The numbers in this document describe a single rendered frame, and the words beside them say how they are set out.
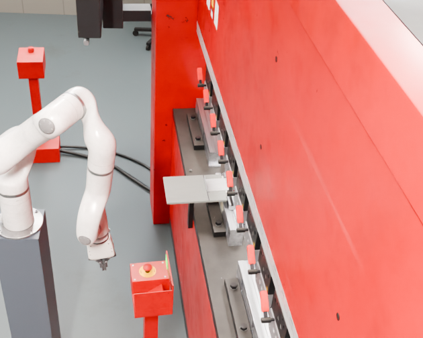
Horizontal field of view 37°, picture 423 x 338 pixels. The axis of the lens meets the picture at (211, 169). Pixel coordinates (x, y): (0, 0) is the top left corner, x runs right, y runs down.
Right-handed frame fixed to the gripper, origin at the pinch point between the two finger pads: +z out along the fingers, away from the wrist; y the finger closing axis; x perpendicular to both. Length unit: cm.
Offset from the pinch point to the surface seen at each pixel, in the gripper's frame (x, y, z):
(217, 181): -40, -53, -1
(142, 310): 4.8, -12.3, 25.6
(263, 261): 40, -53, -32
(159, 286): -3.7, -20.9, 22.3
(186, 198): -29.9, -37.6, -2.0
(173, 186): -38, -33, -2
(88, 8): -136, -6, -46
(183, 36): -121, -52, -32
